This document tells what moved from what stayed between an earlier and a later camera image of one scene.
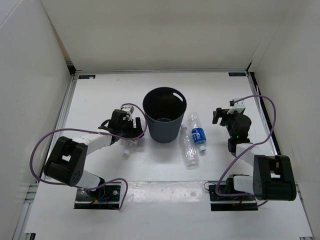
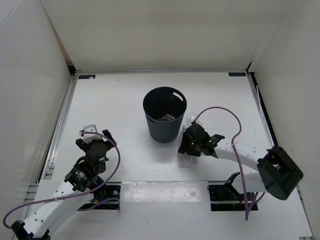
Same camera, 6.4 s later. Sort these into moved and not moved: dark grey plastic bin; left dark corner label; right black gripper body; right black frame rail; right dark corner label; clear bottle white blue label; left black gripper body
Moved: clear bottle white blue label; left black gripper body; right black gripper body
Not moved: dark grey plastic bin; left dark corner label; right black frame rail; right dark corner label
